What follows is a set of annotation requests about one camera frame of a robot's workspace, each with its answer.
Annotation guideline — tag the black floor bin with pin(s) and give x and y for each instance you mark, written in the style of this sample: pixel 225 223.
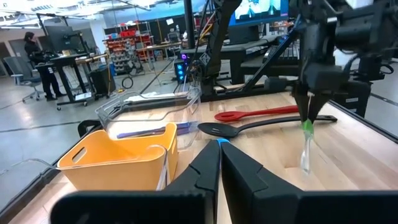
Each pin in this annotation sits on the black floor bin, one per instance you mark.
pixel 101 82

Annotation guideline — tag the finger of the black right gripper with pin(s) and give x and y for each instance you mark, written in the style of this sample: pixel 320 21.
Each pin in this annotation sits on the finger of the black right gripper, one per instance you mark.
pixel 302 104
pixel 318 102

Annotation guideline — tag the person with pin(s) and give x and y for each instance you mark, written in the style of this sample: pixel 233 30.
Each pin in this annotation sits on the person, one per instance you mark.
pixel 31 49

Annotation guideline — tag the black post with brace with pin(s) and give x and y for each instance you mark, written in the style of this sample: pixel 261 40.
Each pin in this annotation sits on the black post with brace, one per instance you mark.
pixel 270 59

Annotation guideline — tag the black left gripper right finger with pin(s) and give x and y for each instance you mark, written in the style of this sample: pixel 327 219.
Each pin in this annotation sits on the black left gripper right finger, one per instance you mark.
pixel 248 199

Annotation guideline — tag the blue silicone spoon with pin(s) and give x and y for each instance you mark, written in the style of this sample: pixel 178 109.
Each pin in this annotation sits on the blue silicone spoon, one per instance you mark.
pixel 223 140

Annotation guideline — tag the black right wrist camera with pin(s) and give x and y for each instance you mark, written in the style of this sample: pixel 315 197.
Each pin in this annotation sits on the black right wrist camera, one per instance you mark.
pixel 351 34

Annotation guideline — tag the large monitor blue screen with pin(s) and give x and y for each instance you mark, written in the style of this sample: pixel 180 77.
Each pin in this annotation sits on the large monitor blue screen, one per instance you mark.
pixel 258 9

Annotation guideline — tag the black operator desk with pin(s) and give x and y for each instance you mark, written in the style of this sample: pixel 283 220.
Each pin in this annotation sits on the black operator desk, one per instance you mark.
pixel 245 51

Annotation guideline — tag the red silicone slotted spoon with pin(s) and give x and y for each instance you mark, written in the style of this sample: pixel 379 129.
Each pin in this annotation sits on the red silicone slotted spoon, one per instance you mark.
pixel 264 111

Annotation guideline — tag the grey office chair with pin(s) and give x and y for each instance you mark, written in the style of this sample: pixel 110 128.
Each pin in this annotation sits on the grey office chair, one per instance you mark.
pixel 20 70

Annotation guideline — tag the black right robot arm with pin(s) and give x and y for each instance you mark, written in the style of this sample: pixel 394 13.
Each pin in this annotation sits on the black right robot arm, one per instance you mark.
pixel 217 46

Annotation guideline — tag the clear plastic bag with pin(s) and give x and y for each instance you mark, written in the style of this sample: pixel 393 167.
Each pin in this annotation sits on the clear plastic bag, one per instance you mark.
pixel 155 96

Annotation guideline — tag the blue pens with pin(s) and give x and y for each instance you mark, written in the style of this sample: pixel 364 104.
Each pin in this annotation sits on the blue pens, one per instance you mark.
pixel 149 131

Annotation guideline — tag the black drawer cabinet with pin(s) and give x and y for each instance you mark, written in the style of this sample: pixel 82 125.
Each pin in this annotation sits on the black drawer cabinet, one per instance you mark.
pixel 354 99

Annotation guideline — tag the computer tower blue lights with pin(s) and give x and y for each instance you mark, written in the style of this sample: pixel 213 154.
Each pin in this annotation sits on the computer tower blue lights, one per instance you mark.
pixel 180 71

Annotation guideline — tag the wooden workbench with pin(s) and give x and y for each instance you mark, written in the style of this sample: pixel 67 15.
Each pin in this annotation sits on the wooden workbench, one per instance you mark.
pixel 158 46

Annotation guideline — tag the black slotted spoon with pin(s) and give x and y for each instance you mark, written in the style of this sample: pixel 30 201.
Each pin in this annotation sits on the black slotted spoon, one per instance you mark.
pixel 217 129

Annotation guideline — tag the black vertical post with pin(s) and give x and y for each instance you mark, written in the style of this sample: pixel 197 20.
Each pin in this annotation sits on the black vertical post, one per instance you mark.
pixel 189 25

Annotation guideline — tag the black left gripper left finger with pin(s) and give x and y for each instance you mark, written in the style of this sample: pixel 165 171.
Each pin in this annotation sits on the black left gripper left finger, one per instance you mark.
pixel 205 174

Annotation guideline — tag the black keyboard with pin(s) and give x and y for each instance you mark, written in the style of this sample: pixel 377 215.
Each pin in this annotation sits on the black keyboard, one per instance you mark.
pixel 284 53

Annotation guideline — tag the black standing desk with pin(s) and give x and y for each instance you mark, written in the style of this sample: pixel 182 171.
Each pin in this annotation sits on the black standing desk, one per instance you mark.
pixel 65 73

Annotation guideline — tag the shelf with red bins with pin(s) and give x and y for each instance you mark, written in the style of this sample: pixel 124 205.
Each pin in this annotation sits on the shelf with red bins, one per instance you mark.
pixel 121 49

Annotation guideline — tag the black desk monitor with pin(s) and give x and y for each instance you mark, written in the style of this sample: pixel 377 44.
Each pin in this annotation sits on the black desk monitor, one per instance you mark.
pixel 62 39

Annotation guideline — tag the orange plastic bin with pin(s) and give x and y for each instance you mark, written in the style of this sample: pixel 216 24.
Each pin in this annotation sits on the orange plastic bin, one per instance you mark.
pixel 124 174

